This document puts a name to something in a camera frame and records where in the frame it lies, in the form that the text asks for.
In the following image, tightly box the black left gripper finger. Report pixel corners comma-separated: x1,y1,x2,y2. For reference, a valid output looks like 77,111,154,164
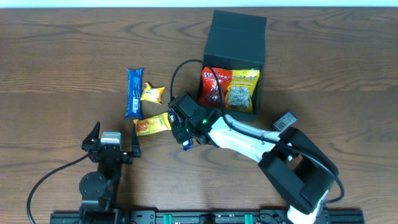
131,123,141,152
82,121,100,144

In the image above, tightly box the dark blue Cadbury chocolate bar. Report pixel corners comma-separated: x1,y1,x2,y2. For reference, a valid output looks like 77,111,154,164
168,110,193,151

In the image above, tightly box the red Hacks candy bag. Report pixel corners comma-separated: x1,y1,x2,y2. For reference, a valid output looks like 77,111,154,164
197,67,233,108

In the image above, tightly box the yellow Hacks candy bag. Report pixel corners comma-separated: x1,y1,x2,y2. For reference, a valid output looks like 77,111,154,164
225,69,260,114

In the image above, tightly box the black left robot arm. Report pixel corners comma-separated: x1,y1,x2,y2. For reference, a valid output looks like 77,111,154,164
77,122,141,224

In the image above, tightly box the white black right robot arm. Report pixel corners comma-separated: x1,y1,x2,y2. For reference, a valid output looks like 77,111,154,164
168,94,341,223

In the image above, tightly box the yellow orange snack packet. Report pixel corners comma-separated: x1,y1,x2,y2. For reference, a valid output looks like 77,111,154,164
134,112,172,136

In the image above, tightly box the small yellow candy packet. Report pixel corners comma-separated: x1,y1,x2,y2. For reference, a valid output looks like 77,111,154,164
141,82,165,105

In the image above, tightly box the long blue snack bar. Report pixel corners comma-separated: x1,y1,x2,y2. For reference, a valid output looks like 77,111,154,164
124,68,144,119

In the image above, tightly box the dark green open box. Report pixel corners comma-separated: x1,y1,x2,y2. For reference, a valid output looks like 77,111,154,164
203,10,267,121

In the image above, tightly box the small dark blue box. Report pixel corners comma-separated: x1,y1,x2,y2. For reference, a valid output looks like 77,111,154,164
272,111,298,132

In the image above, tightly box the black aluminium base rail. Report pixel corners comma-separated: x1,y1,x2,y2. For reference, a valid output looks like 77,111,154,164
49,208,365,224

